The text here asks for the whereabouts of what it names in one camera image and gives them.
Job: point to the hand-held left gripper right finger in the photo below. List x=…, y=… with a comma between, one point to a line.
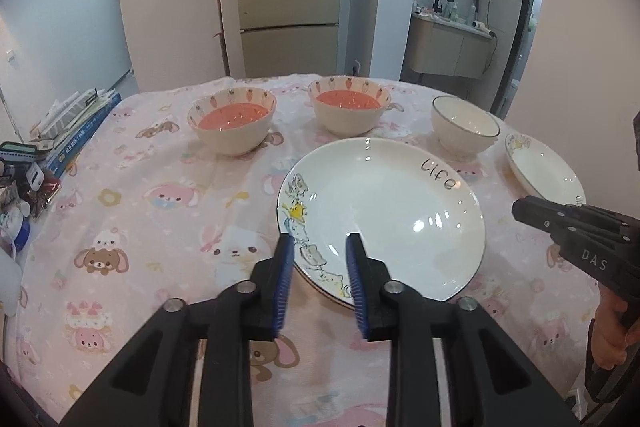
x=356, y=287

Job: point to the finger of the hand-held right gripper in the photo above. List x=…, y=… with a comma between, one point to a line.
x=545, y=213

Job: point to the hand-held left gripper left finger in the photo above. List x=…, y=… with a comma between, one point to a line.
x=282, y=287

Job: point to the small cartoon print white plate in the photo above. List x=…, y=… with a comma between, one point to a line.
x=540, y=169

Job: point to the large cartoon print white plate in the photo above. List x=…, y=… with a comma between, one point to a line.
x=390, y=197

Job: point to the white bowl with dark rim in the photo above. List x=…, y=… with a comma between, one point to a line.
x=465, y=127

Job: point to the carrot print pink bowl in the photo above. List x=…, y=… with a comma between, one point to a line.
x=347, y=102
x=230, y=119

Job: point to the person's right hand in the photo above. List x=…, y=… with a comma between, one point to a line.
x=611, y=332

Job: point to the pink cartoon printed tablecloth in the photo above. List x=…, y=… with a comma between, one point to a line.
x=150, y=232

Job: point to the beige vanity cabinet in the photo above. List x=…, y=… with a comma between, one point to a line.
x=445, y=47

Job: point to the white hair dryer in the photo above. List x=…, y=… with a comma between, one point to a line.
x=482, y=27

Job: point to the black faucet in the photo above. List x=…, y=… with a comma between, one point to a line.
x=440, y=2

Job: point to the wooden stick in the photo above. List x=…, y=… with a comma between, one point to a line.
x=222, y=37

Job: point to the white charger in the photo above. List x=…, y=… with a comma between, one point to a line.
x=35, y=176

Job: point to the dark door frame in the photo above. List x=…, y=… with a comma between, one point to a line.
x=525, y=17

